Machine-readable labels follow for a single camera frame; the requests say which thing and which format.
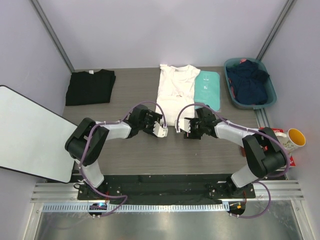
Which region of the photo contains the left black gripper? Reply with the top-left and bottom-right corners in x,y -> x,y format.
138,110 -> 162,136

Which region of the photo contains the white printed t shirt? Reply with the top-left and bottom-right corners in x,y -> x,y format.
155,64 -> 201,127

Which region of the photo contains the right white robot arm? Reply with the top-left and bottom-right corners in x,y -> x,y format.
175,105 -> 290,198

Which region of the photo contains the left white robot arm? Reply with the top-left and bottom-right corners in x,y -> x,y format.
64,101 -> 168,200

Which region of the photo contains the red book stack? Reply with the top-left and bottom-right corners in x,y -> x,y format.
272,128 -> 296,167

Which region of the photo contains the teal folding board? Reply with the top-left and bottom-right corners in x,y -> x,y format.
194,70 -> 221,112

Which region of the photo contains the dark blue clothes pile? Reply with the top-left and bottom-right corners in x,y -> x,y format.
226,59 -> 270,105

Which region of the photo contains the folded black t shirt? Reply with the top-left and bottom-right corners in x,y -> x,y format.
65,69 -> 116,106

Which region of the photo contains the white yellow floral mug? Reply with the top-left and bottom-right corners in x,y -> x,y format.
275,128 -> 306,153

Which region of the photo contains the white board panel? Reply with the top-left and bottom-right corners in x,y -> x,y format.
0,85 -> 77,183

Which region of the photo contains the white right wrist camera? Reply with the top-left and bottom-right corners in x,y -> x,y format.
175,117 -> 193,134

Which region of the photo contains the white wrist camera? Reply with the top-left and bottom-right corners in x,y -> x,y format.
152,121 -> 168,138
175,117 -> 193,134

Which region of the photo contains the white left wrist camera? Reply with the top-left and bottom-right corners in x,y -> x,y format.
152,121 -> 168,138

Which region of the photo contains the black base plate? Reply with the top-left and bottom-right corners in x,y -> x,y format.
71,173 -> 287,201

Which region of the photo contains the aluminium rail frame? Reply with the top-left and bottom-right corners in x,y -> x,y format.
23,107 -> 308,240

